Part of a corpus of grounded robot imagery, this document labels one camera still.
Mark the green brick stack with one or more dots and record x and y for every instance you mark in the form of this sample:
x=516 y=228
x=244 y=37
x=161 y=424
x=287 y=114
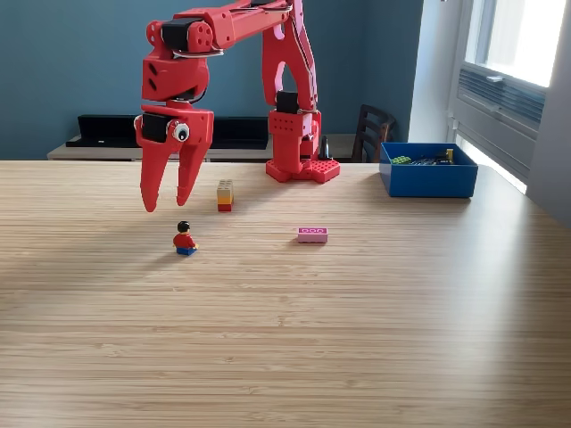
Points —
x=401 y=160

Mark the yellow toy digger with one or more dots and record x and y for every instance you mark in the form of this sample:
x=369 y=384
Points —
x=448 y=155

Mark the blue plastic bin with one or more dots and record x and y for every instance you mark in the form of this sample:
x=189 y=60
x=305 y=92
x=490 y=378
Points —
x=428 y=183

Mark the tan yellow red brick stack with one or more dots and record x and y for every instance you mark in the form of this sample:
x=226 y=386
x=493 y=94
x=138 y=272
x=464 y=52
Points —
x=225 y=196

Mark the toy figure red shirt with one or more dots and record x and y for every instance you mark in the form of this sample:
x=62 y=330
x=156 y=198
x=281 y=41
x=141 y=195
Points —
x=184 y=241

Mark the black cone plug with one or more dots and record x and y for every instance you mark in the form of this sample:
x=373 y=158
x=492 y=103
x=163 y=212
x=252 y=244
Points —
x=326 y=149

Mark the pink flat brick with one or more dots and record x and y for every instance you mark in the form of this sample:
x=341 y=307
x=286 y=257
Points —
x=313 y=234

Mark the dark wooden chair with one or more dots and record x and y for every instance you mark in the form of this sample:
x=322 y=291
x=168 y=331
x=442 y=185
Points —
x=370 y=129

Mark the grey window vent unit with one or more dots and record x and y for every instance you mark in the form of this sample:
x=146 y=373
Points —
x=499 y=120

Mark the window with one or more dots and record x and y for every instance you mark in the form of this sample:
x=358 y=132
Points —
x=517 y=35

